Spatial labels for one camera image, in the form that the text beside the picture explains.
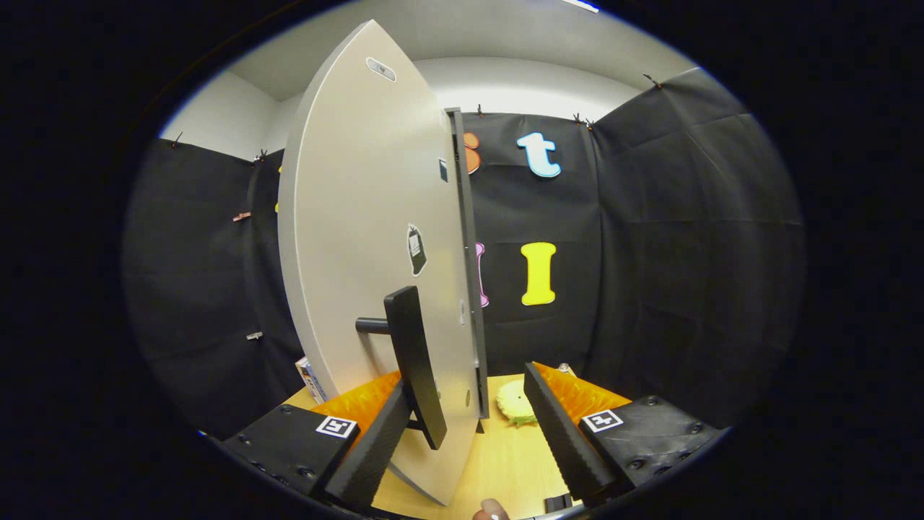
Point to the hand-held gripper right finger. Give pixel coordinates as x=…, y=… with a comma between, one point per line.
x=570, y=448

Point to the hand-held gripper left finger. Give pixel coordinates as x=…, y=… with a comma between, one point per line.
x=375, y=448

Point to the grey shoe cabinet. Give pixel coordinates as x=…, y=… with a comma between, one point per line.
x=469, y=253

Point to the beige shoe cabinet door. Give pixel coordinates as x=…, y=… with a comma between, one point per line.
x=361, y=217

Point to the yellow plush toy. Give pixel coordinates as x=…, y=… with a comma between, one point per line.
x=514, y=403

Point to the blue cover book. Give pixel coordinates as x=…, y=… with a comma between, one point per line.
x=310, y=379

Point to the black backdrop cloth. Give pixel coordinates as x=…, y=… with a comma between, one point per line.
x=686, y=253

